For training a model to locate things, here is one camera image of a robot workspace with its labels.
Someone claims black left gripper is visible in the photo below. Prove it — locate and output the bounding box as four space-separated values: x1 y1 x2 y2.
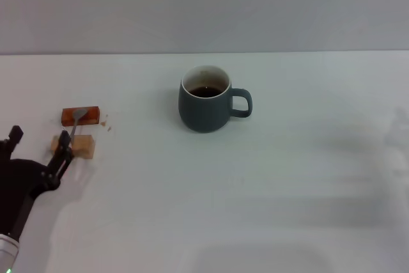
0 125 74 242

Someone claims pink-handled metal spoon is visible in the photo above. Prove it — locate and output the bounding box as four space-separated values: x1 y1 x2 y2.
68 108 89 142

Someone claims dark grey ceramic mug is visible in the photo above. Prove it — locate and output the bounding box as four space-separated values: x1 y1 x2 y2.
178 65 254 134

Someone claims light tan wooden block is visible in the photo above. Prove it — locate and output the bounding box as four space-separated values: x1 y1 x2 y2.
50 134 96 160

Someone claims reddish-brown wooden block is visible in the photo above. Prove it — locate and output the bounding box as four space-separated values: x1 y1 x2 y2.
61 105 100 128

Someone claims dark coffee liquid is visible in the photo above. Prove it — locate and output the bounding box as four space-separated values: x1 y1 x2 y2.
187 86 226 99

